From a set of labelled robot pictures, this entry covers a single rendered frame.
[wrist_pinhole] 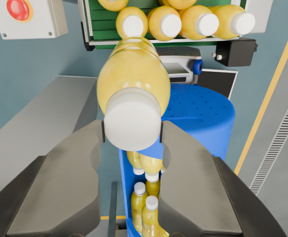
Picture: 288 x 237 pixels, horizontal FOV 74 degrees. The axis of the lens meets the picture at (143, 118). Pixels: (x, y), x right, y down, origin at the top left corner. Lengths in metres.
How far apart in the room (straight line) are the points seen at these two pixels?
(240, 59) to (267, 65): 1.34
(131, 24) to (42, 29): 0.17
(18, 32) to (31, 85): 1.32
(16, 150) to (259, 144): 2.13
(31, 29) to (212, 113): 0.39
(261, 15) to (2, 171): 0.95
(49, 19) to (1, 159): 0.52
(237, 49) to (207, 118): 0.25
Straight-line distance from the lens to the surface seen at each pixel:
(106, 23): 0.61
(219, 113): 0.43
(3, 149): 0.85
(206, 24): 0.43
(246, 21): 0.46
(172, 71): 0.51
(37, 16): 0.44
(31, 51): 1.68
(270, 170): 2.72
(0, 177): 0.73
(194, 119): 0.40
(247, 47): 0.61
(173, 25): 0.41
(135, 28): 0.40
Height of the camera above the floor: 1.51
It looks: 61 degrees down
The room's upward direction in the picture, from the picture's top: 170 degrees clockwise
